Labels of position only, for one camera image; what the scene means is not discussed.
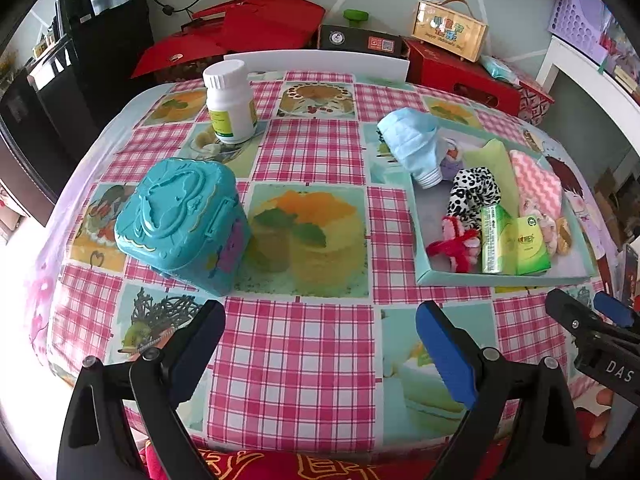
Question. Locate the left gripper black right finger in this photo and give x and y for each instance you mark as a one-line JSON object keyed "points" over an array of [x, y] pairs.
{"points": [[519, 420]]}

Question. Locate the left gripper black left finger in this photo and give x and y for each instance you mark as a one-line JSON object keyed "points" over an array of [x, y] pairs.
{"points": [[96, 440]]}

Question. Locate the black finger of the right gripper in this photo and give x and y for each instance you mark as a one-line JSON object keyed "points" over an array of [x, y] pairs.
{"points": [[620, 314], [575, 317]]}

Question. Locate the green tissue pack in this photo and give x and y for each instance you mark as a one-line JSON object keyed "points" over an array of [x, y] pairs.
{"points": [[498, 241], [531, 255]]}

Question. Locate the black white leopard scrunchie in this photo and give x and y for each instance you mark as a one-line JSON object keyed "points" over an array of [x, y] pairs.
{"points": [[473, 189]]}

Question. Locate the light blue face mask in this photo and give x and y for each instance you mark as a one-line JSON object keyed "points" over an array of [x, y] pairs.
{"points": [[413, 139]]}

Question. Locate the person's right hand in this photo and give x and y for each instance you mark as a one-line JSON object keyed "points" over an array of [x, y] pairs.
{"points": [[597, 431]]}

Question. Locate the small beige plush toy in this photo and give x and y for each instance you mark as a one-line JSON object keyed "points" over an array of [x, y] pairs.
{"points": [[556, 233]]}

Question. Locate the red gold cushion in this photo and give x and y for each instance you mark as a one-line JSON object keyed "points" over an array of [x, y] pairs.
{"points": [[288, 465]]}

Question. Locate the teal shallow tray box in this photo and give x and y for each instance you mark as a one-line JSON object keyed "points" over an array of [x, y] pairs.
{"points": [[427, 207]]}

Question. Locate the red plush toy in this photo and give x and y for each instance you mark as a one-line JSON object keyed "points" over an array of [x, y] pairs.
{"points": [[459, 244]]}

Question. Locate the pink zigzag cloth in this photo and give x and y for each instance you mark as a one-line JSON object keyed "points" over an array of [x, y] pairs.
{"points": [[537, 187]]}

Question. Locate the light green cloth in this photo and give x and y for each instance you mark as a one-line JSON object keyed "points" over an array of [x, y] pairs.
{"points": [[494, 156]]}

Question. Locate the teal plastic toy case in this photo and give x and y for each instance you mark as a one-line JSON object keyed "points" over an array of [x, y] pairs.
{"points": [[185, 220]]}

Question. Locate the purple cartoon snack packet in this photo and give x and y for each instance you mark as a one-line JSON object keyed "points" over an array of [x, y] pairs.
{"points": [[452, 160]]}

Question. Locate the checkered food print tablecloth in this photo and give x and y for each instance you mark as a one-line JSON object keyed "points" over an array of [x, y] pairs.
{"points": [[320, 353]]}

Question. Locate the red patterned box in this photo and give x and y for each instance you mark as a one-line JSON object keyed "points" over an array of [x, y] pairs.
{"points": [[535, 102]]}

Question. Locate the blue wet wipes pack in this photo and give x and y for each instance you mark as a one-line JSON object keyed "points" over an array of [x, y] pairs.
{"points": [[499, 70]]}

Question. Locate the white shelf unit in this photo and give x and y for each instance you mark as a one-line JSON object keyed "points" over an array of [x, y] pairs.
{"points": [[613, 99]]}

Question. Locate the red gift box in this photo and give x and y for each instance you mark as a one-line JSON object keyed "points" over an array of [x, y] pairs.
{"points": [[441, 70]]}

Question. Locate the purple perforated basket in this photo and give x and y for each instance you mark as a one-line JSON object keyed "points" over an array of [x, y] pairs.
{"points": [[581, 24]]}

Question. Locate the black cabinet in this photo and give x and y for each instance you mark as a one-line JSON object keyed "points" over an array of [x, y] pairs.
{"points": [[54, 111]]}

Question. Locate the white pill bottle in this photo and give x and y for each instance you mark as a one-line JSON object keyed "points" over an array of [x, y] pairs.
{"points": [[230, 101]]}

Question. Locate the white rectangular board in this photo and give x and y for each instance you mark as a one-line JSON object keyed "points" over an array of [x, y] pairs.
{"points": [[313, 60]]}

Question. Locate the black cardboard box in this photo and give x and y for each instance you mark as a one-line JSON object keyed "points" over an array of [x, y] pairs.
{"points": [[349, 39]]}

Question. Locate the green dumbbell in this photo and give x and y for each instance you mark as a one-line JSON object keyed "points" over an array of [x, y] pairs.
{"points": [[355, 18]]}

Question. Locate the red fabric bag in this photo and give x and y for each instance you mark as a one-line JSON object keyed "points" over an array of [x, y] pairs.
{"points": [[235, 26]]}

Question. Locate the yellow handled gift box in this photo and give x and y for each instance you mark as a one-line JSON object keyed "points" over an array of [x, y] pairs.
{"points": [[450, 25]]}

